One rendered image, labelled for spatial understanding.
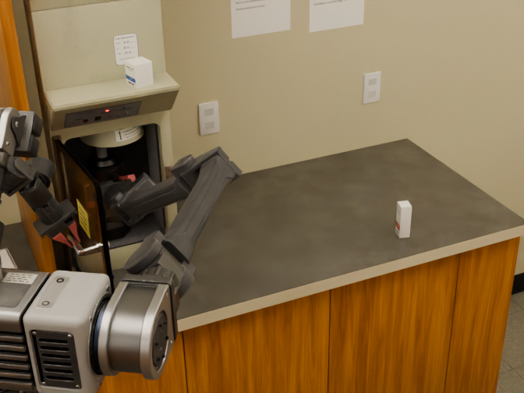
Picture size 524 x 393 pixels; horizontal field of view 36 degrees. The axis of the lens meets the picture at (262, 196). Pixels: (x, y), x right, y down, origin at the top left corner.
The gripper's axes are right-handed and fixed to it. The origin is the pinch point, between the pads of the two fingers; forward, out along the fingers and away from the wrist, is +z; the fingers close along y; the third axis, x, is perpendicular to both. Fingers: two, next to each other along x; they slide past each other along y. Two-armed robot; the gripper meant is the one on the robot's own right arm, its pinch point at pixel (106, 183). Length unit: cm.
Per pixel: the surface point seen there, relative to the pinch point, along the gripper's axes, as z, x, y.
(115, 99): -22.6, -30.6, -0.1
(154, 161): -3.1, -4.4, -14.0
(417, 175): 0, 24, -109
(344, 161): 22, 22, -92
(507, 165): 29, 46, -176
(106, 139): -7.2, -15.3, -0.2
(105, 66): -11.7, -36.2, -1.6
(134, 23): -13.0, -46.1, -10.1
